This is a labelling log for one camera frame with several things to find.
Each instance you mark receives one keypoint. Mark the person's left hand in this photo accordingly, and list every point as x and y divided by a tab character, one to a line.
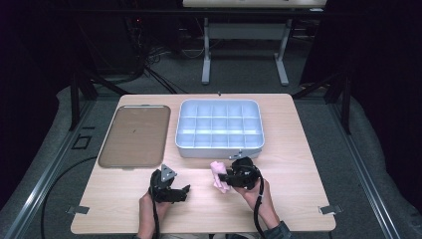
147	210

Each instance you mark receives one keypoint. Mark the black metal stand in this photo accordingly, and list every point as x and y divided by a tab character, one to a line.
83	93
338	96

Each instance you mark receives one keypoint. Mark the person's clothing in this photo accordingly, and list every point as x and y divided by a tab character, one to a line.
280	232

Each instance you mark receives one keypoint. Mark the aluminium floor rail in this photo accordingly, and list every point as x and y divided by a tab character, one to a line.
43	176
365	172

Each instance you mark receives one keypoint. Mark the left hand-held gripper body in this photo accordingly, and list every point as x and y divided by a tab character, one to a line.
161	187

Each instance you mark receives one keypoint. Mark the desk with white legs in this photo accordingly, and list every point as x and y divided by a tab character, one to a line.
245	33

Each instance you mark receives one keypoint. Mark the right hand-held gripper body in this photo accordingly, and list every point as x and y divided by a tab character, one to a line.
247	174

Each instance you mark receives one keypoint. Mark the pink cloth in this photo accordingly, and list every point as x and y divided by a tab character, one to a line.
219	172

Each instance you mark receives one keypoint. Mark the white compartment storage box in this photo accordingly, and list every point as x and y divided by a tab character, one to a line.
219	127

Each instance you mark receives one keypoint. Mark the grey metal table bracket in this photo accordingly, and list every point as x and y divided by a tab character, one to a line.
78	209
330	209

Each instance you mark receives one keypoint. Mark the person's right hand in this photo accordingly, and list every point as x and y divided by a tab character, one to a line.
253	197

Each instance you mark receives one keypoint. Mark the brown tray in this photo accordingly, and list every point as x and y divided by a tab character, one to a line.
136	136

